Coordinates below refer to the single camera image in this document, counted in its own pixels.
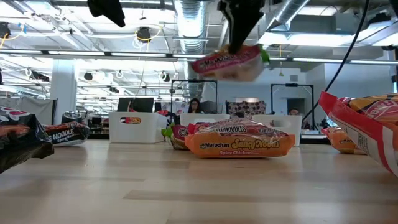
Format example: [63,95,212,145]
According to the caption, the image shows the green Maruchan ramen packet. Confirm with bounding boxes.
[160,122,191,151]
[190,43,271,82]

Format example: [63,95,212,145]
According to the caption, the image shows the black ceiling lamp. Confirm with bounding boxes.
[136,26,152,43]

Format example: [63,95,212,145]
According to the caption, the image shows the long ceiling light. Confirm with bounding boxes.
[349,59,398,66]
[0,49,43,55]
[48,50,106,57]
[111,52,167,58]
[292,57,346,63]

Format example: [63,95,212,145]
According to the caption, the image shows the black white patterned panel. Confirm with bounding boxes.
[226,100,267,116]

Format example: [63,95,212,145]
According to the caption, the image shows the white plastic bin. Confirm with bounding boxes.
[179,113,231,128]
[251,114,303,147]
[108,111,169,144]

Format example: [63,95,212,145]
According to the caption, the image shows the white column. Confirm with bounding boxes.
[49,58,78,125]

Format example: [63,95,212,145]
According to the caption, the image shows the black monitor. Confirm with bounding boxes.
[117,97,155,113]

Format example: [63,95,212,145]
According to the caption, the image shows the black round drum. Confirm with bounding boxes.
[61,111,83,124]

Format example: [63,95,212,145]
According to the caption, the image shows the grey cloth screen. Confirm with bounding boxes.
[0,96,58,125]

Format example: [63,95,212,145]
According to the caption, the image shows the silver ventilation duct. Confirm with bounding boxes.
[273,0,312,26]
[172,0,208,100]

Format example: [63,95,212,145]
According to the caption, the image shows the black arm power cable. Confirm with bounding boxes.
[302,0,371,121]

